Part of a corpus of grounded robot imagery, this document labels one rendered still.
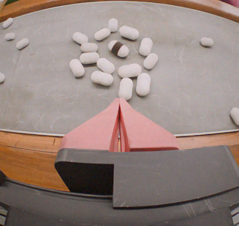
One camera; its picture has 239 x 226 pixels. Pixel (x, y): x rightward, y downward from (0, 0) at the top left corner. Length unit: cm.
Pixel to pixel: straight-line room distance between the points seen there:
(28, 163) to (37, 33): 27
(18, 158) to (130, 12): 36
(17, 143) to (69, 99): 12
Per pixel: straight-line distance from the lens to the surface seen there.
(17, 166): 27
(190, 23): 38
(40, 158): 24
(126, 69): 24
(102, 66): 25
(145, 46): 27
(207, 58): 33
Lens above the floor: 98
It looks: 77 degrees down
